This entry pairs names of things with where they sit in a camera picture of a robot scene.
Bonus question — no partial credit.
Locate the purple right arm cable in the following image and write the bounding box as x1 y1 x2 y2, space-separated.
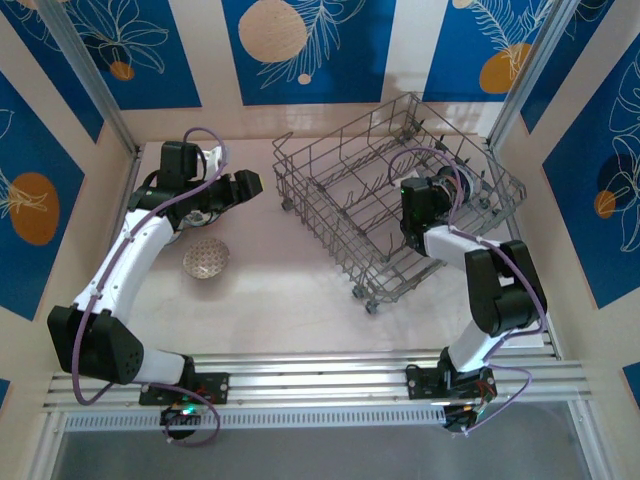
388 147 549 440

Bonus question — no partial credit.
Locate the blue yellow floral bowl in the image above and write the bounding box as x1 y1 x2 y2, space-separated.
452 167 475 201

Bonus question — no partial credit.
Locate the white slotted cable duct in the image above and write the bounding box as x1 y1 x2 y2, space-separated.
63 407 448 432

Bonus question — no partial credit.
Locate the green leaf print bowl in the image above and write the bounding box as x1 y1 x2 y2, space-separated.
175 210 216 232

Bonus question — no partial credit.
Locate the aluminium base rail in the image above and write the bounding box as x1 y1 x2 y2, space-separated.
42 351 596 409

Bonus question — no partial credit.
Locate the small black control board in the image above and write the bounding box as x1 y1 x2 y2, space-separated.
159 403 209 427
443 403 489 434

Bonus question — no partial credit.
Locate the grey wire dish rack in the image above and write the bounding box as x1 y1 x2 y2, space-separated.
270 90 529 315

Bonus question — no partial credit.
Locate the pink mosaic pattern bowl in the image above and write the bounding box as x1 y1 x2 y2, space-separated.
182 238 231 280

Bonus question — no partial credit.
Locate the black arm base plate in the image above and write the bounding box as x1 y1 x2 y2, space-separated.
405 367 496 401
138 372 231 406

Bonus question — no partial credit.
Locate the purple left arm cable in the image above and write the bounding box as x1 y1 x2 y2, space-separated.
72 127 229 448

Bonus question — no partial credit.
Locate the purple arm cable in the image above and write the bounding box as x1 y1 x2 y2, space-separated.
388 147 549 440
72 127 229 448

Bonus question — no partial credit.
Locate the aluminium frame post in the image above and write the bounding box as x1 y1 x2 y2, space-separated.
34 0 141 156
487 0 579 149

